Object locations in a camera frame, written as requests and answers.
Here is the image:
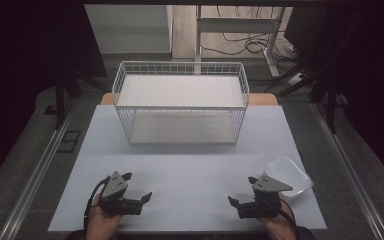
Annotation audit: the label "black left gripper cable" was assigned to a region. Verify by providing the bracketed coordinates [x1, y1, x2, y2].
[83, 176, 111, 236]

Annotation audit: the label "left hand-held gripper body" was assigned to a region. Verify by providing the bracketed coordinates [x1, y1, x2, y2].
[99, 170, 144, 216]

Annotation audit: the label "black floor cables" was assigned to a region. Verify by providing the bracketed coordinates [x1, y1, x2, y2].
[200, 5, 298, 62]

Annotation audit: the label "aluminium floor rail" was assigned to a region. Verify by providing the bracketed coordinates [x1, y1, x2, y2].
[0, 99, 78, 240]
[310, 101, 384, 240]

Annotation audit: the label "white wire basket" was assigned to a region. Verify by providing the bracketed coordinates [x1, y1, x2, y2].
[111, 60, 251, 146]

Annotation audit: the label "white power strip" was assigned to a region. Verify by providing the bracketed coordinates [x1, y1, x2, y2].
[287, 72, 305, 86]

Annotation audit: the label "white metal desk frame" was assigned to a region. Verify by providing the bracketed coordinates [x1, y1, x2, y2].
[193, 4, 286, 78]

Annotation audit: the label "person's left hand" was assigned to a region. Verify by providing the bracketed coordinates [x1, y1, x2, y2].
[85, 194, 124, 238]

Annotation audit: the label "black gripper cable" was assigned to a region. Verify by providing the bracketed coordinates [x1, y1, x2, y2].
[279, 198, 300, 234]
[83, 176, 111, 236]

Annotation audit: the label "person's right hand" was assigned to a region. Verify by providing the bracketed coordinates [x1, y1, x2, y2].
[259, 199, 297, 238]

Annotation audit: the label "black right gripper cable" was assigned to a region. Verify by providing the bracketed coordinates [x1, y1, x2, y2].
[279, 198, 300, 234]

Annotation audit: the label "white plastic tray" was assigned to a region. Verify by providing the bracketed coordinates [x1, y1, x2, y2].
[263, 156, 315, 198]

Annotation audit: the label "black stand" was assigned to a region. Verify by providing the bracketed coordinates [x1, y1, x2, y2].
[44, 71, 109, 131]
[308, 76, 349, 135]

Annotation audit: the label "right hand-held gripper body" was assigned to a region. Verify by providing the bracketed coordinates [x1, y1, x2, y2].
[237, 171, 294, 220]

